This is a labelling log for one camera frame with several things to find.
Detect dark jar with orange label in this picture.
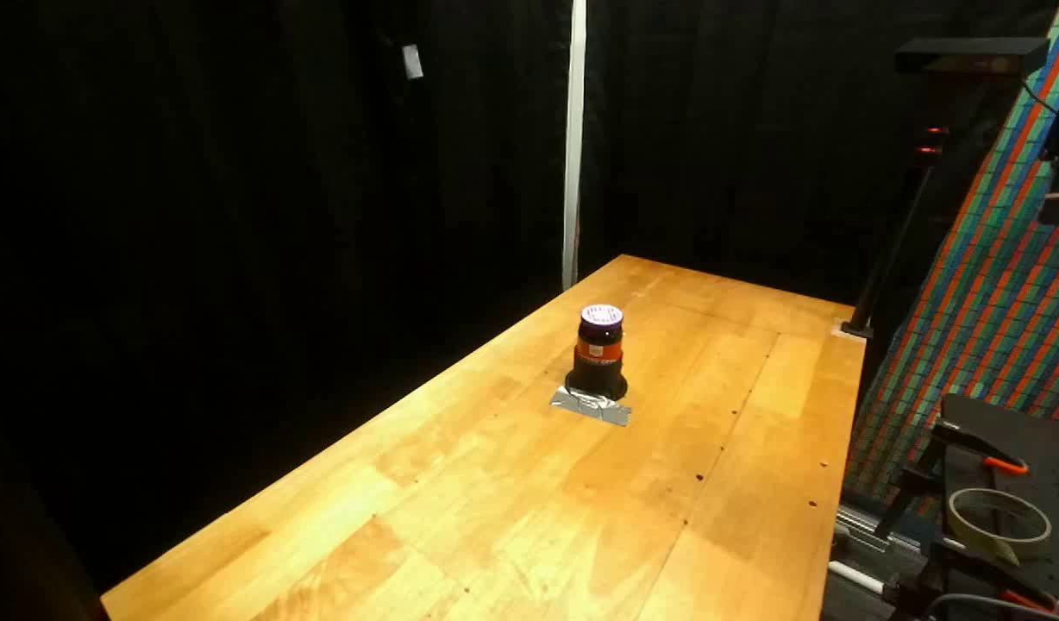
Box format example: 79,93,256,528
566,300,631,404

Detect white vertical pole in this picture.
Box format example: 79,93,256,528
559,0,589,292

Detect black curtain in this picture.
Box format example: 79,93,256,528
0,0,1059,601

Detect colourful striped cloth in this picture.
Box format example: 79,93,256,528
845,2,1059,504

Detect beige tape roll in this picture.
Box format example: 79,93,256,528
944,481,1054,547

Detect black camera stand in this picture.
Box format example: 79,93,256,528
839,35,1053,341

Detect orange handled clamp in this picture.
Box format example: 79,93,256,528
937,418,1035,481

